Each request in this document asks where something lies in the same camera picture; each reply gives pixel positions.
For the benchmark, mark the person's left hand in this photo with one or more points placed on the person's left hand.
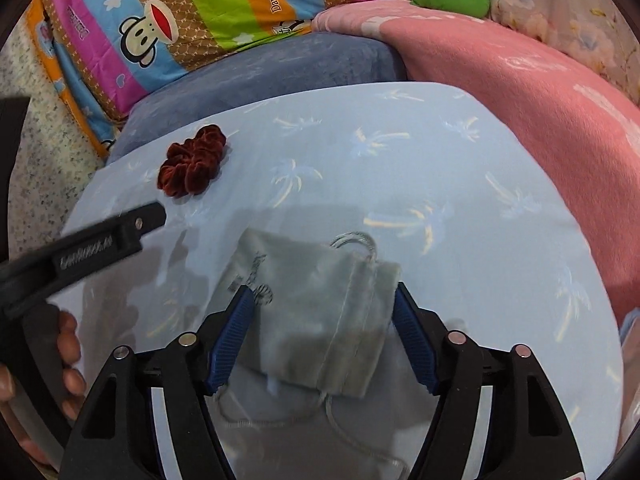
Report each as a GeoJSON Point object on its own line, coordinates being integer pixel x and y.
{"type": "Point", "coordinates": [70, 340]}

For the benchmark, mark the striped monkey-print sheet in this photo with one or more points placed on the striped monkey-print sheet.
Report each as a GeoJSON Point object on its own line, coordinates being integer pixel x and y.
{"type": "Point", "coordinates": [190, 15]}

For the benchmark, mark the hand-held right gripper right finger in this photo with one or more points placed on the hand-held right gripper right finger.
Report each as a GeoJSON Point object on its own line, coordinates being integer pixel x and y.
{"type": "Point", "coordinates": [415, 345]}

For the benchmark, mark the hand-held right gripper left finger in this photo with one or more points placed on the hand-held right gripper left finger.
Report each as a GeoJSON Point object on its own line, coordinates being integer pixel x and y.
{"type": "Point", "coordinates": [235, 340]}

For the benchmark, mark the dark red velvet scrunchie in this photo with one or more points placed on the dark red velvet scrunchie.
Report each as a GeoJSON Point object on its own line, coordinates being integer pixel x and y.
{"type": "Point", "coordinates": [192, 165]}

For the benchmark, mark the pink blanket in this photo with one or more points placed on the pink blanket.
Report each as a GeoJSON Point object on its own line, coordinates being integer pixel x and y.
{"type": "Point", "coordinates": [525, 110]}

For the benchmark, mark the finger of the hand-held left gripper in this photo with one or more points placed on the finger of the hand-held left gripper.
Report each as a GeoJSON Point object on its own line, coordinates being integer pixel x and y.
{"type": "Point", "coordinates": [100, 250]}

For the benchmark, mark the grey floral sheet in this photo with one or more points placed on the grey floral sheet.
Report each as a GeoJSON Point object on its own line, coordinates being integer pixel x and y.
{"type": "Point", "coordinates": [565, 15]}

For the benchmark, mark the light blue palm-print cloth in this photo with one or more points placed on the light blue palm-print cloth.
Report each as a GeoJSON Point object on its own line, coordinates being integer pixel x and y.
{"type": "Point", "coordinates": [400, 185]}

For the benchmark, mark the blue plush cushion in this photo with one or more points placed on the blue plush cushion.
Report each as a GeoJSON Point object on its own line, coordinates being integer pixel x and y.
{"type": "Point", "coordinates": [280, 70]}

